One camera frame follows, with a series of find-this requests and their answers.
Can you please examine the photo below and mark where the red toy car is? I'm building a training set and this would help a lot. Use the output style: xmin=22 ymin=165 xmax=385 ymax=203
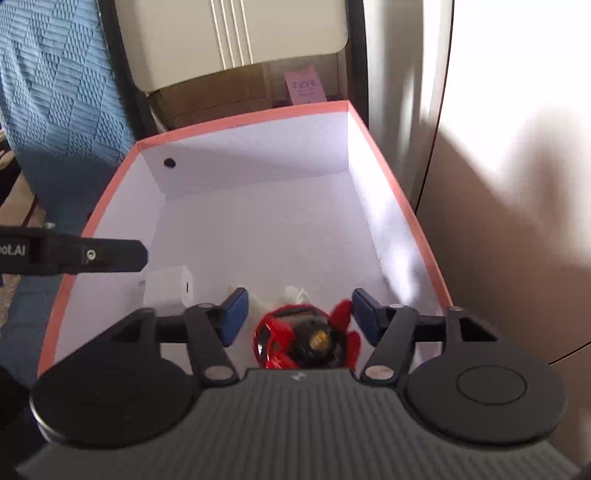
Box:
xmin=252 ymin=300 xmax=361 ymax=370

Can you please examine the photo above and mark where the white power adapter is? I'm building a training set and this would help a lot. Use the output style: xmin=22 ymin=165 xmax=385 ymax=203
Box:
xmin=143 ymin=266 xmax=193 ymax=316

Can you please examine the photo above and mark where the blue textured chair cover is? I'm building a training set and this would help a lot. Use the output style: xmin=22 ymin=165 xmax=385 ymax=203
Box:
xmin=0 ymin=0 xmax=139 ymax=386

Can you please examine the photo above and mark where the pink cardboard box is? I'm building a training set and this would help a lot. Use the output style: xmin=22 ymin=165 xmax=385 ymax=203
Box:
xmin=37 ymin=99 xmax=455 ymax=377

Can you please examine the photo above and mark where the brown cardboard box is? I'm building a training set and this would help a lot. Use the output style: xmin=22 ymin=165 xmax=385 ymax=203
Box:
xmin=147 ymin=64 xmax=273 ymax=130

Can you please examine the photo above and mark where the pink paper label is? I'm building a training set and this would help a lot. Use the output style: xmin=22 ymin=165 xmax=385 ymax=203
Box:
xmin=284 ymin=65 xmax=328 ymax=105

